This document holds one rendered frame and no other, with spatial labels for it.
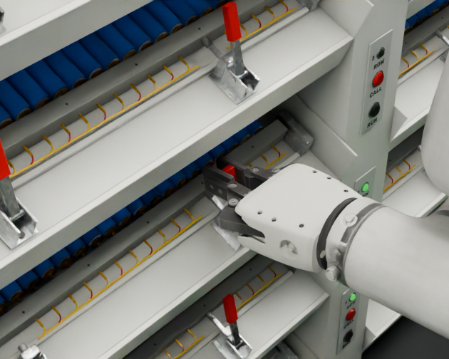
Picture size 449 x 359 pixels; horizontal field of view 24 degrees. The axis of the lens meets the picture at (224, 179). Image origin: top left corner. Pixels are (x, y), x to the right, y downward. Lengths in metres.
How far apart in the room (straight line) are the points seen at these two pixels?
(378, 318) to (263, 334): 0.33
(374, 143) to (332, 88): 0.12
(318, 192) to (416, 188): 0.49
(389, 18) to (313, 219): 0.27
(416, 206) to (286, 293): 0.26
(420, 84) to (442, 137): 0.55
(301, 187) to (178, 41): 0.18
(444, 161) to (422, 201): 0.67
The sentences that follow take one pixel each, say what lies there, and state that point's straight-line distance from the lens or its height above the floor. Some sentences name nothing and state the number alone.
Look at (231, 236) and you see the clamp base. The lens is 1.10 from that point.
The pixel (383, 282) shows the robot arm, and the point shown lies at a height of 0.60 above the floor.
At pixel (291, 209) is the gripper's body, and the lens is 0.98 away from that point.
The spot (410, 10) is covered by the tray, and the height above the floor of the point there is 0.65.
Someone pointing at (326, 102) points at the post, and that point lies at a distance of 1.16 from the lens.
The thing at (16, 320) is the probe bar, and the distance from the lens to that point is 0.99.
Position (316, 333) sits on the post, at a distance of 1.41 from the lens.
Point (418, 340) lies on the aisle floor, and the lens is 1.69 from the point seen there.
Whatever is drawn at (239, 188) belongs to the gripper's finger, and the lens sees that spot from 1.03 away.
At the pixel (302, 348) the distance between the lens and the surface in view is 1.45.
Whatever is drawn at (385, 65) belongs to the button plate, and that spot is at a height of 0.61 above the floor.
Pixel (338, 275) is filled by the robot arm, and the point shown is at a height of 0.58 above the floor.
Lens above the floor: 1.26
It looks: 40 degrees down
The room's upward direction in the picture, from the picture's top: straight up
